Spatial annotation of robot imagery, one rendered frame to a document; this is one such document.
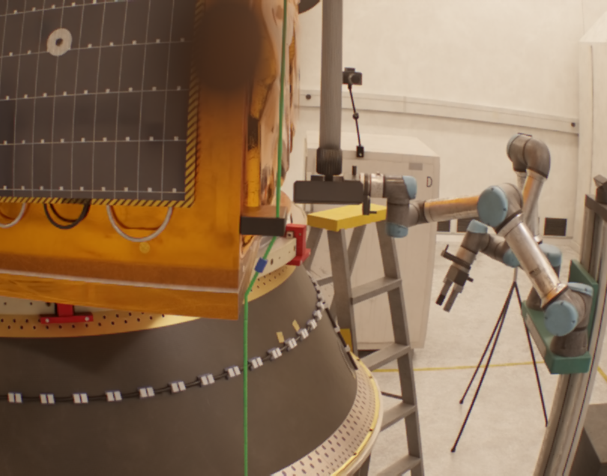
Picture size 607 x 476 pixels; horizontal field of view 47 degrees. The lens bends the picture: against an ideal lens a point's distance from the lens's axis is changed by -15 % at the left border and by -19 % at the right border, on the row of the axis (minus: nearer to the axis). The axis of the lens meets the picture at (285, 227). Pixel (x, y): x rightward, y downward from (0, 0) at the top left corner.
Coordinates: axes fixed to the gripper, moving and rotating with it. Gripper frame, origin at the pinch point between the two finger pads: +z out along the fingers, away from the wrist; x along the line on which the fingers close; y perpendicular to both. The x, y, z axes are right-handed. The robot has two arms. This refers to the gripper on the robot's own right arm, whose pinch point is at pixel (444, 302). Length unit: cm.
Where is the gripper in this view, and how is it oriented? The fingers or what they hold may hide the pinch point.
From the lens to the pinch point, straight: 289.5
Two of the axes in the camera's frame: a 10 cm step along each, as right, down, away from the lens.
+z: -4.2, 9.0, 0.6
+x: -0.4, -0.9, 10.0
